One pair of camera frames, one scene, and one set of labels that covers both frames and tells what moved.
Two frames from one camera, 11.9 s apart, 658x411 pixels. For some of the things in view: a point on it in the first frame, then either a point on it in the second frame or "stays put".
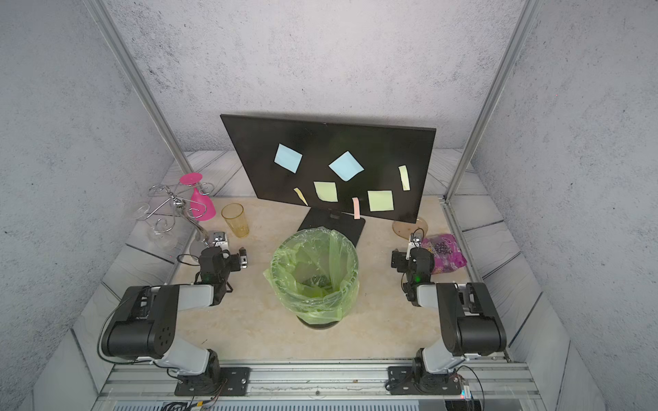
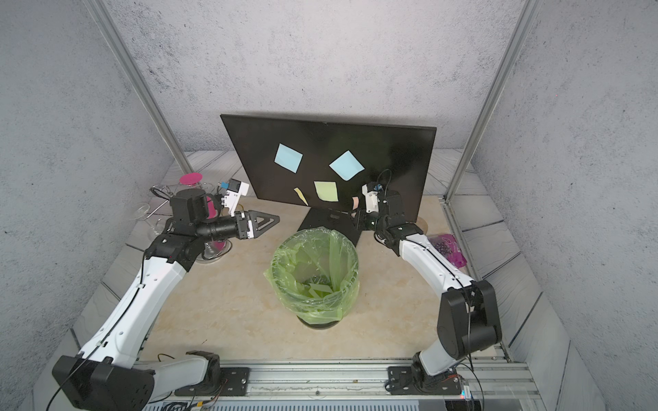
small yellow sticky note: x=301 y=195 stays put
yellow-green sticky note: x=326 y=191 stays put
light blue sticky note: x=288 y=158 stays put
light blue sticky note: x=346 y=166 stays put
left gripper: x=236 y=265 to x=242 y=221
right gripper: x=402 y=266 to x=360 y=223
